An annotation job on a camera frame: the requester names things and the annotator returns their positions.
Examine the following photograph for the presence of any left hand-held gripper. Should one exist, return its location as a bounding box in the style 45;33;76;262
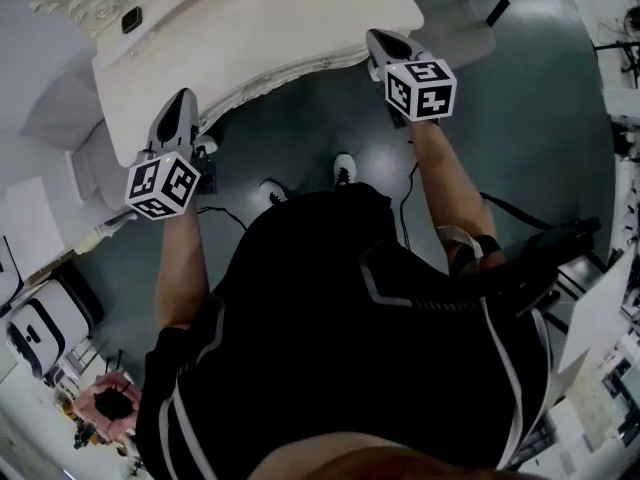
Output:
124;86;219;220

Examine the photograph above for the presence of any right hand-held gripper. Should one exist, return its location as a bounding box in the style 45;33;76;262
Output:
366;27;458;129

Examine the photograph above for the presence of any person's right forearm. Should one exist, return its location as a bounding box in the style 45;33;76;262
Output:
410;117;496;274

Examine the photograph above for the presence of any person's left forearm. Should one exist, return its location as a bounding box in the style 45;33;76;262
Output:
154;212;209;332

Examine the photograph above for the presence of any white ornate dressing table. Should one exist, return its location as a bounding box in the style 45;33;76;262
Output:
27;0;426;169

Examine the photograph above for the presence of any grey stool with black legs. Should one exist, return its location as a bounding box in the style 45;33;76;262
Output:
404;0;511;67

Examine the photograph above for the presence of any black rectangular gadget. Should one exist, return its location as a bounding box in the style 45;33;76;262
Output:
120;6;144;34

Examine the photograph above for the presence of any person's left white shoe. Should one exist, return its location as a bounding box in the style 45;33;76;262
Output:
259;177;290;207

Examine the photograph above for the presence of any person's white shoe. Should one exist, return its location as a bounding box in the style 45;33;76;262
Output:
333;152;359;188
259;177;290;207

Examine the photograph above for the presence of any person's right white shoe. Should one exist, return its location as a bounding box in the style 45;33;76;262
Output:
333;152;359;188

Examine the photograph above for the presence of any grey upholstered armchair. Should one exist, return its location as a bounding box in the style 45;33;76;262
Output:
19;72;131;204

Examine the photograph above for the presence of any white carved side table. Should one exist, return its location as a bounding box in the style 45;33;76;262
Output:
0;175;139;289

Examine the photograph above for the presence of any white desk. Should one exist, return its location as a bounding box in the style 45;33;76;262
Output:
554;0;640;119

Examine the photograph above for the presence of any black device pack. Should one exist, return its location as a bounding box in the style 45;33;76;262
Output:
479;216;604;319

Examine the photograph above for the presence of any person's black shirt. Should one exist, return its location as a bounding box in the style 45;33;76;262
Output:
135;181;551;480

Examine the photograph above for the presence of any white board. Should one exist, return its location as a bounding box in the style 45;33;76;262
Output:
557;247;640;374

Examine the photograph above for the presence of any person's chin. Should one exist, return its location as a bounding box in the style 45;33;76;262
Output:
249;430;551;480

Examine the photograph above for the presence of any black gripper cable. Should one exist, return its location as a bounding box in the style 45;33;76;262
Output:
397;160;421;249
197;205;249;232

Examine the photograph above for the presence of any grey elbow strap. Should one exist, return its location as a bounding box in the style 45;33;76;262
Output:
437;225;501;274

